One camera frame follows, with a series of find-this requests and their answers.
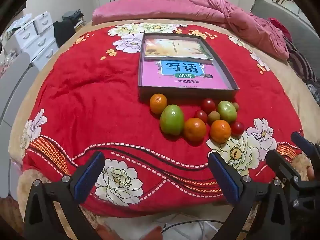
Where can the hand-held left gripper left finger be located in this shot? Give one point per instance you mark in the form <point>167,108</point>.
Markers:
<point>90,172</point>

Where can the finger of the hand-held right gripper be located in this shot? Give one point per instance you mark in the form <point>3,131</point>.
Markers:
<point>280,163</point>
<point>303,142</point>

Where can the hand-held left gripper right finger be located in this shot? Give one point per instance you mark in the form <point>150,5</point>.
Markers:
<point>225,177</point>

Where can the orange mandarin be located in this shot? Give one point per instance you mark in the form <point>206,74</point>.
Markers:
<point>158,103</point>
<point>195,129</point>
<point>220,131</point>

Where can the red tomato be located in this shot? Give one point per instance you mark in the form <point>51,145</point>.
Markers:
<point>208,105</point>
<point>237,128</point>
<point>201,116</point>

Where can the small green brown jujube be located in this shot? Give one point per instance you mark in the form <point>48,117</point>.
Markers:
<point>235,106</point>
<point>214,117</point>

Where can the smaller green mango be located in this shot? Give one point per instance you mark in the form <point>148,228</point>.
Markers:
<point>226,111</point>

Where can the large green mango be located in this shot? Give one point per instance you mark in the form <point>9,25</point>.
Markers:
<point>172,120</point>

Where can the grey cardboard box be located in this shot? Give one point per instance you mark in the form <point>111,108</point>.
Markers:
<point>175,94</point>

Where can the red floral blanket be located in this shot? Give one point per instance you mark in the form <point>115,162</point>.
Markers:
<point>87,92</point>

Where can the striped cloth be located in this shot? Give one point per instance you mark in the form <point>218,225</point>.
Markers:
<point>298,60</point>

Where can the grey furniture panel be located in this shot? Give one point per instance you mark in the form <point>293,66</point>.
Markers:
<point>15,92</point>

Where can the pink book with blue label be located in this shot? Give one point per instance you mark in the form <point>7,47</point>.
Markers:
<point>150,75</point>

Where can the red cloth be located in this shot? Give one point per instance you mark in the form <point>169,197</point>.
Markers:
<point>277,26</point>

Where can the grey quilted headboard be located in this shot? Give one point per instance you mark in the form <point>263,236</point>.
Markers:
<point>275,12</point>

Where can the sunflower cover book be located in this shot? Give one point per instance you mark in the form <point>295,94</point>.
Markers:
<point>172,47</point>

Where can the white drawer cabinet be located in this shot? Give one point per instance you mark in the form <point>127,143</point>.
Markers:
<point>37,42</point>

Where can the pile of folded clothes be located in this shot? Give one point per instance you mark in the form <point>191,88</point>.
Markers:
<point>72,16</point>

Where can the pink quilt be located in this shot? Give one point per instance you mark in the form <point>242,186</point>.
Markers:
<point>150,10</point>

